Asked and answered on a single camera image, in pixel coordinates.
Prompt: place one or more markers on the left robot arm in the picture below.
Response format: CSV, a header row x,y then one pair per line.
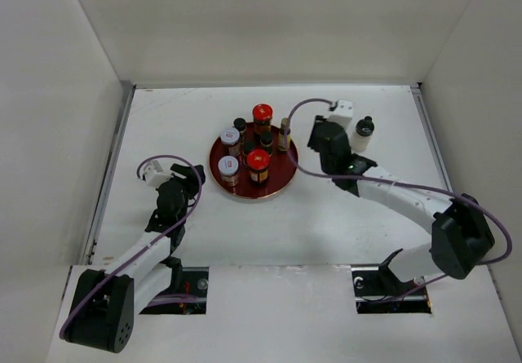
x,y
106,302

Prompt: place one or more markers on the black cap dark bottle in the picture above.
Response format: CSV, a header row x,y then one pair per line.
x,y
362,134

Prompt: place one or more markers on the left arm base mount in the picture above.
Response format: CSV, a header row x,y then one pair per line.
x,y
186,294

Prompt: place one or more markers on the beige cap yellow bottle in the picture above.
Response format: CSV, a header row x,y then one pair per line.
x,y
284,137

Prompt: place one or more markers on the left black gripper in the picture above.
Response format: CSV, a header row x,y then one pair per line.
x,y
191,176

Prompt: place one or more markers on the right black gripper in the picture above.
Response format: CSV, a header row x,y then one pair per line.
x,y
312,141

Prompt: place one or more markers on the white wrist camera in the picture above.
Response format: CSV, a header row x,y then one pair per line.
x,y
153,174
341,113

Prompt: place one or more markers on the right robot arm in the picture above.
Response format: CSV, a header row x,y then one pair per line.
x,y
460,235

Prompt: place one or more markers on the small black cap spice bottle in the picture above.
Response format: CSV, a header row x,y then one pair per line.
x,y
240,124

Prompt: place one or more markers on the red lid sauce jar back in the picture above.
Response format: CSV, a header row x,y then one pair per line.
x,y
262,118

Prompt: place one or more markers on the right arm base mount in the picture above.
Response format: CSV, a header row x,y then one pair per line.
x,y
378,291

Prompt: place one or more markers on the white lid pink jar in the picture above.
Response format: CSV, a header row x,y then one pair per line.
x,y
229,171

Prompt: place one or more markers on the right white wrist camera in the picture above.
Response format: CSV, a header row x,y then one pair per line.
x,y
341,113

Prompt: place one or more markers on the red lid sauce jar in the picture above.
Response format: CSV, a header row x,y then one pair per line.
x,y
258,162
262,118

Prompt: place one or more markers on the red round tray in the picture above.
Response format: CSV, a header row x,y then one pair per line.
x,y
280,170

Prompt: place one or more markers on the white lid dark jar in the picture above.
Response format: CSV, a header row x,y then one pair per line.
x,y
231,139

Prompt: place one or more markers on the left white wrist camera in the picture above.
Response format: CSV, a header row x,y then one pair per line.
x,y
153,174

